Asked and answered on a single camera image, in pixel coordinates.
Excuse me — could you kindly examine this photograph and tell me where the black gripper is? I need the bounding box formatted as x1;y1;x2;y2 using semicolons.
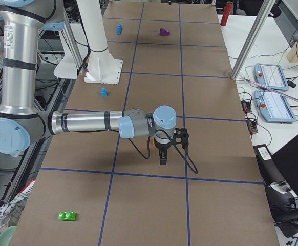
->
155;142;171;165

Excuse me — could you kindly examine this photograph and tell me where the purple trapezoid block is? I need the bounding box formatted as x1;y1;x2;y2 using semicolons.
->
159;28;170;36

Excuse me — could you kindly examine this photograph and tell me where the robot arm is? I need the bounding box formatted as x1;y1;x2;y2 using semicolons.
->
0;1;177;165

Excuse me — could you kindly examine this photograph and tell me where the small blue block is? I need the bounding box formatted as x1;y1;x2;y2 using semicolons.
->
100;88;108;97

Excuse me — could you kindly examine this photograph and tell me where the green duplo block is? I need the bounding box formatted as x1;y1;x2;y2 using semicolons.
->
58;211;77;221

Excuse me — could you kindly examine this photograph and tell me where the near teach pendant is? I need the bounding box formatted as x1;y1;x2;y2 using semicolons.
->
253;90;297;123

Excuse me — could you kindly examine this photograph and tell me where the teach pendant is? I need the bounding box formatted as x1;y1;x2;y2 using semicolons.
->
254;63;289;91
253;90;297;123

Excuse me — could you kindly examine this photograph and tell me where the reacher grabber stick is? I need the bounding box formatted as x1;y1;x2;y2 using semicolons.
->
242;77;298;103

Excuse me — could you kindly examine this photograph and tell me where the long blue block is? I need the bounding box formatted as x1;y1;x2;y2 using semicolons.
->
116;23;123;35

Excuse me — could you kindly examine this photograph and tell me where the far teach pendant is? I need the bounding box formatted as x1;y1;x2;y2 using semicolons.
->
254;63;289;91

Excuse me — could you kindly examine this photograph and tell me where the red cylinder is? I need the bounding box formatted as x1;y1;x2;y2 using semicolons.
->
220;1;233;26

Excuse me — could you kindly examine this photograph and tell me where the green bowl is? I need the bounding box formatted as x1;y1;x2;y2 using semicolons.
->
0;225;17;246

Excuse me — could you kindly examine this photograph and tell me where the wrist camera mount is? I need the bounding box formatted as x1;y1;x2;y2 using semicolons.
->
173;127;189;150

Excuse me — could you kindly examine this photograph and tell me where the white camera pillar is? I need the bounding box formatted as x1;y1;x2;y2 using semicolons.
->
77;0;123;84

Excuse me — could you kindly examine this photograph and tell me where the aluminium frame post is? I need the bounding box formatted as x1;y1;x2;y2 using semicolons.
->
230;0;275;80

